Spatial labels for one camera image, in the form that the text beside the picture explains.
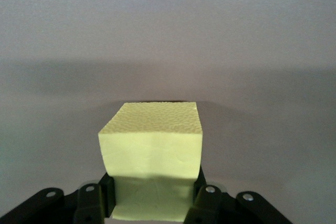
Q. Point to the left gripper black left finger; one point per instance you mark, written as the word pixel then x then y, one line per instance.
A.
pixel 89 203

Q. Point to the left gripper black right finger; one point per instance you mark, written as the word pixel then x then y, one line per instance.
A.
pixel 215 205

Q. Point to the yellow foam cube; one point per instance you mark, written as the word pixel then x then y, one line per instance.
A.
pixel 151 150

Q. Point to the paper table cover sheet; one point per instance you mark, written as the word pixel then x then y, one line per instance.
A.
pixel 168 24

